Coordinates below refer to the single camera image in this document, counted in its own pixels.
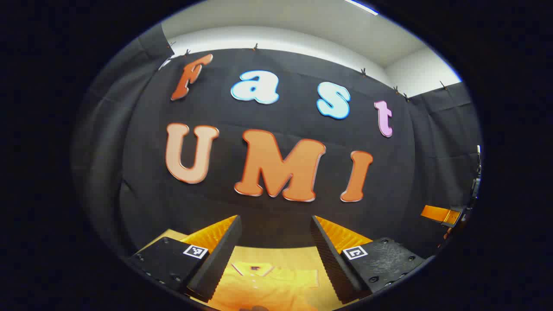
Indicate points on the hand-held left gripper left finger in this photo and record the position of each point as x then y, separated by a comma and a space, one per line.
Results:
218, 259

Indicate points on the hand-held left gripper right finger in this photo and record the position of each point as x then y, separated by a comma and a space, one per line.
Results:
330, 259

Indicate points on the orange T-shirt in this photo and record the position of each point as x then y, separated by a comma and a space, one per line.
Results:
268, 285

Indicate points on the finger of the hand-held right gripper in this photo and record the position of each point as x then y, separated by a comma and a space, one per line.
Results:
440, 214

